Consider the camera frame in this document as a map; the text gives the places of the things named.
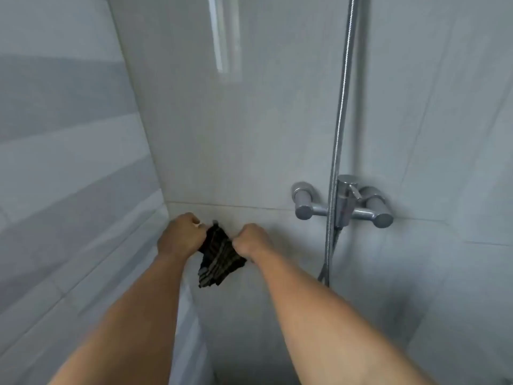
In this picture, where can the chrome shower mixer tap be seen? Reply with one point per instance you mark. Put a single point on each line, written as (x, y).
(344, 204)

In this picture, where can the person's left hand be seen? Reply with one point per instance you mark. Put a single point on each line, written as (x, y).
(178, 236)

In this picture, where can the person's right forearm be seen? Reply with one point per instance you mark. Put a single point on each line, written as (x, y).
(320, 324)

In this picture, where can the person's left forearm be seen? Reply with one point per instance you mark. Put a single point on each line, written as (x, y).
(132, 324)

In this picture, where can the dark striped cleaning cloth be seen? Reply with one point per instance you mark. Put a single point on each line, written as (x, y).
(218, 256)

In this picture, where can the person's right hand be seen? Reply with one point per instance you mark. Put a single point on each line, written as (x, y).
(252, 240)

